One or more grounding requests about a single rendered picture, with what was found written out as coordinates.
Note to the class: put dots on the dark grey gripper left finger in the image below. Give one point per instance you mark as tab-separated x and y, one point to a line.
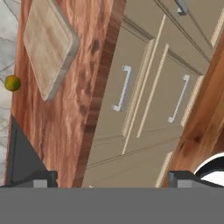
45	178

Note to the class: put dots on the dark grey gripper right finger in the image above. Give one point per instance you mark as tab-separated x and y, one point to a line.
179	178

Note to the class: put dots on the beige drawer front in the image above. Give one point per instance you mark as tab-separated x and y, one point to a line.
166	84
201	26
116	52

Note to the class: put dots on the light wooden cutting board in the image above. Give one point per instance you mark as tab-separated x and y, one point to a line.
48	46

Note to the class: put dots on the white and black round thing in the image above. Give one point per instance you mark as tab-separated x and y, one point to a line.
213	170

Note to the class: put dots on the black hob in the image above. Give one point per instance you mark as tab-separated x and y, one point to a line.
22	151

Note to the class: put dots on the beige cupboard door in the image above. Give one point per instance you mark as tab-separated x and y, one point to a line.
128	166

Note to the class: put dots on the green yellow round fruit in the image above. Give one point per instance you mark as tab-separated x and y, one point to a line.
12	83

